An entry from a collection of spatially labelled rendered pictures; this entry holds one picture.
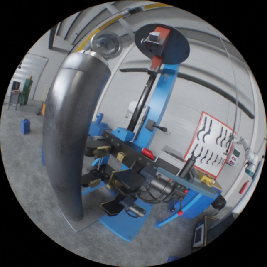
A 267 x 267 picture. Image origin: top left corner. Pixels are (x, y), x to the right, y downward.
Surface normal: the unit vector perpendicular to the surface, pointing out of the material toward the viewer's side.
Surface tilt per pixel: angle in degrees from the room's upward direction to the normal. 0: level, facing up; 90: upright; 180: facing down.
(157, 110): 90
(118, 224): 0
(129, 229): 0
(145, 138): 90
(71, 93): 90
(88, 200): 0
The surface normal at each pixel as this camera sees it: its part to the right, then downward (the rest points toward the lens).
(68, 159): 0.74, 0.41
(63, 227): 0.38, -0.91
